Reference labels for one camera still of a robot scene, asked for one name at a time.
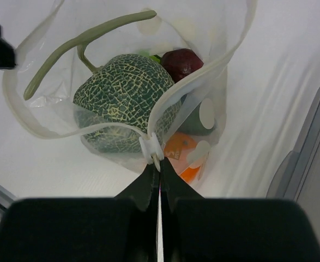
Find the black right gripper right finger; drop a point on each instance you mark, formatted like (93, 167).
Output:
(231, 229)

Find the clear plastic bin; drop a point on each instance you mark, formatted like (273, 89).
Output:
(292, 172)

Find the dark green avocado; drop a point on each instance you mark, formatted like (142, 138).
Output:
(201, 121)

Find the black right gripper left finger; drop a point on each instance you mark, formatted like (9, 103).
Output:
(122, 228)

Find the orange fruit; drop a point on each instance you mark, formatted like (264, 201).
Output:
(188, 157)

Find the dark red passion fruit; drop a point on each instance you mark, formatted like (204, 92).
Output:
(181, 63)

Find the green netted melon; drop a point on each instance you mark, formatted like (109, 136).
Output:
(120, 93)

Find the light green apple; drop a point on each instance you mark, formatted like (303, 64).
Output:
(146, 53)

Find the clear zip top bag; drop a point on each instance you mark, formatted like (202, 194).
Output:
(213, 30)

